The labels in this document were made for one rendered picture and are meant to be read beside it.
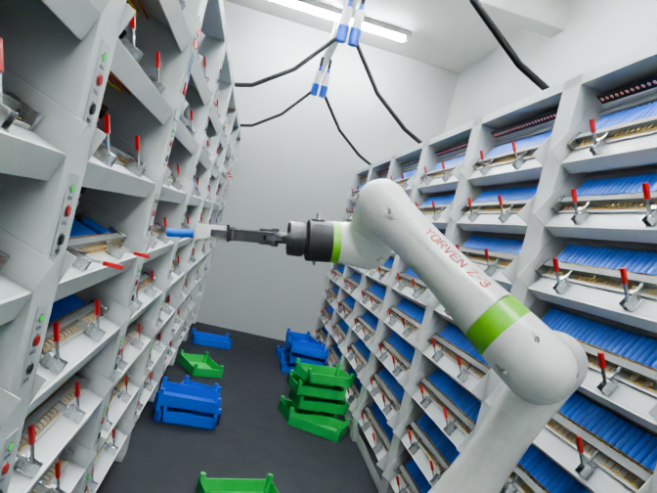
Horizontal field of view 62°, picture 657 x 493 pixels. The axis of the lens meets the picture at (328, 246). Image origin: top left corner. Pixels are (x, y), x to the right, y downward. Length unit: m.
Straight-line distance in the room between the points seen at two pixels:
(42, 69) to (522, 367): 0.85
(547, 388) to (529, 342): 0.08
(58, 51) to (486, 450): 1.01
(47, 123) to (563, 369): 0.86
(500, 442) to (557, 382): 0.25
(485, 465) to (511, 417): 0.11
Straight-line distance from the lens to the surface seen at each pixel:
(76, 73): 0.85
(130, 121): 1.55
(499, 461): 1.19
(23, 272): 0.86
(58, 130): 0.85
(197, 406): 2.85
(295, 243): 1.16
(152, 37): 1.59
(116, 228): 1.54
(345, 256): 1.17
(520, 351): 0.96
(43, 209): 0.85
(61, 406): 1.48
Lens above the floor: 1.08
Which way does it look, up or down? 1 degrees down
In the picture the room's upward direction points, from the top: 14 degrees clockwise
